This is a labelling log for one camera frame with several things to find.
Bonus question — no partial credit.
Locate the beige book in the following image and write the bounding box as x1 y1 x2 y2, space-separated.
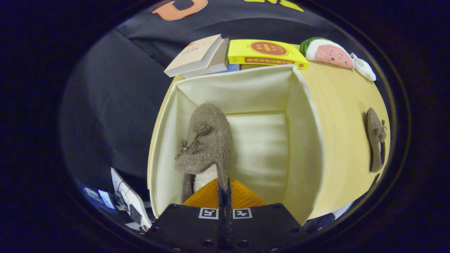
164 34 225 78

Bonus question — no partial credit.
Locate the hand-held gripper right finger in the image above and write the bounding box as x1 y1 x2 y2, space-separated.
225 177 310 252

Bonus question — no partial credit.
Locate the white plush toy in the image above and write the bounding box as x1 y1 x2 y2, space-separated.
350 53 377 82

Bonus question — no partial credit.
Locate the black backdrop cloth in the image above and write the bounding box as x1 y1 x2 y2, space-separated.
60 0 352 197

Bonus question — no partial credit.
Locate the blue printed card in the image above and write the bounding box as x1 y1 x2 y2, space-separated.
83 184 116 210

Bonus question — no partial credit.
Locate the yellow book red circle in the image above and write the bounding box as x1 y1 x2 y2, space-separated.
228 39 310 70

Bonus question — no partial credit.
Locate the black rectangular block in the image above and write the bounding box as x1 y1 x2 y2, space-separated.
366 173 381 195
305 213 336 232

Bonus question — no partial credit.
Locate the grey book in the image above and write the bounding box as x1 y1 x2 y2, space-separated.
181 38 231 79

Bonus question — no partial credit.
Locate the watermelon slice plush toy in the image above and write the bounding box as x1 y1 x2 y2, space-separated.
300 37 355 69

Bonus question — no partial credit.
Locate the brown fuzzy shoe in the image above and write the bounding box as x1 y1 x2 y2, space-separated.
366 107 388 173
175 103 233 204

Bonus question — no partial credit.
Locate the white device with cables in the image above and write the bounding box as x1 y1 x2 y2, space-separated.
111 168 152 229

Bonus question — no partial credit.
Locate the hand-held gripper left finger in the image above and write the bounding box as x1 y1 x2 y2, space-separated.
145 177 226 252

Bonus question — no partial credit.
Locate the cream fabric storage box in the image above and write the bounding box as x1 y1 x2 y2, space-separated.
147 64 326 225

